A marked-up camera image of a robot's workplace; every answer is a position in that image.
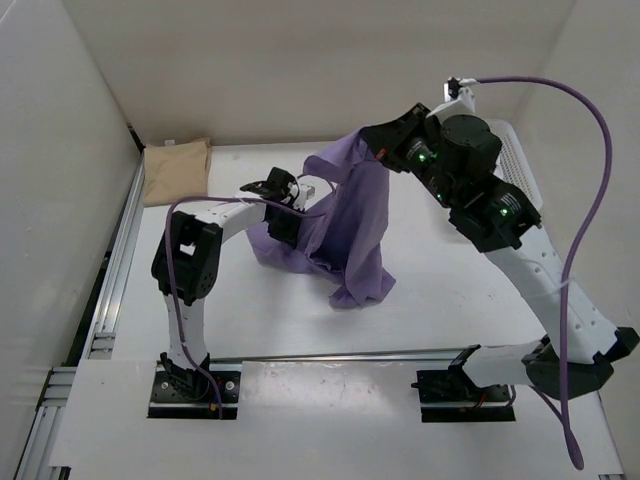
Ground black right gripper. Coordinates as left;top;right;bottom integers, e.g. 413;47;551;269
361;104;460;210

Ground purple t shirt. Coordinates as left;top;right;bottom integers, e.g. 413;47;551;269
246;130;395;309

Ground beige t shirt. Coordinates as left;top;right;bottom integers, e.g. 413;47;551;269
143;137;211;207

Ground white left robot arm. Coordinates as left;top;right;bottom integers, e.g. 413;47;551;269
151;197;306;400

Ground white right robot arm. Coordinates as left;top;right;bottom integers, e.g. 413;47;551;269
360;104;639;400

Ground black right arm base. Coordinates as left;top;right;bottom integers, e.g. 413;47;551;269
411;366;516;424

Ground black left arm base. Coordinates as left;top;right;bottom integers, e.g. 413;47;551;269
147;352;242;420

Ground white plastic basket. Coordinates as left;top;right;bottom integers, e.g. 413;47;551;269
487;119;543;211

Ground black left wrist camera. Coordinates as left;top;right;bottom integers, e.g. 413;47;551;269
240;167;315;211

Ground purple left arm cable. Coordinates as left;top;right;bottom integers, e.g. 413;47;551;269
166;172;341;416

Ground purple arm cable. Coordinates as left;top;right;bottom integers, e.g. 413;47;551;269
166;172;341;416
474;74;614;471

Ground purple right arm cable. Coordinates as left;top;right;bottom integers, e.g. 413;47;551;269
474;74;614;471

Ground aluminium table edge rail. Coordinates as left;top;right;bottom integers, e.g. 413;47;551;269
14;144;571;480

